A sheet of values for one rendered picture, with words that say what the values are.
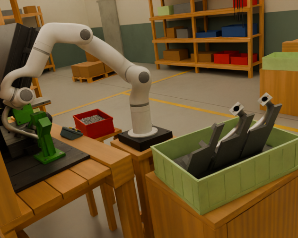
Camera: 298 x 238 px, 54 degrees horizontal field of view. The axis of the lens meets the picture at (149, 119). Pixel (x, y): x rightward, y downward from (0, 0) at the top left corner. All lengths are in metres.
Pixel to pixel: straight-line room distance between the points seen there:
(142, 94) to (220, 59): 5.33
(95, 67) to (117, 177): 6.67
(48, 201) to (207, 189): 0.70
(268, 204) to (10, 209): 1.14
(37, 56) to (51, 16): 10.21
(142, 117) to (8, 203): 0.86
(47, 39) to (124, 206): 0.98
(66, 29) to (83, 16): 10.75
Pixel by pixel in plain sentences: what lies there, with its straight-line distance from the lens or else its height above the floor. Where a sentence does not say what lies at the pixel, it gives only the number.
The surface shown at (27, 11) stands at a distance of 10.96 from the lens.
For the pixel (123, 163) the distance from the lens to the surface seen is 1.59.
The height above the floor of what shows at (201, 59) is 0.34.
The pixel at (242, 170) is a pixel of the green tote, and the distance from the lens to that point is 1.34.
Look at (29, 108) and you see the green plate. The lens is 1.95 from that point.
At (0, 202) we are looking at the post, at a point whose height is 0.98.
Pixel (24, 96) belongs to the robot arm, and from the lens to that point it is 1.59.
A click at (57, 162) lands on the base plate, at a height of 0.90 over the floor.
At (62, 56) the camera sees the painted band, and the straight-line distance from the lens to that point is 11.87.
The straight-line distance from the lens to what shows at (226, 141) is 1.35.
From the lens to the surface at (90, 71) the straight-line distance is 8.01.
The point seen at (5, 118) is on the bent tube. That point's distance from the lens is 1.88.
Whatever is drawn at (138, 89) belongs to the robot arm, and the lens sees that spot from 1.69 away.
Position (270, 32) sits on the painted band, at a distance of 6.87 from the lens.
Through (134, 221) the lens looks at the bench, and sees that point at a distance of 1.81.
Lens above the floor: 1.62
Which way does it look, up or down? 20 degrees down
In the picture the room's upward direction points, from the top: 8 degrees counter-clockwise
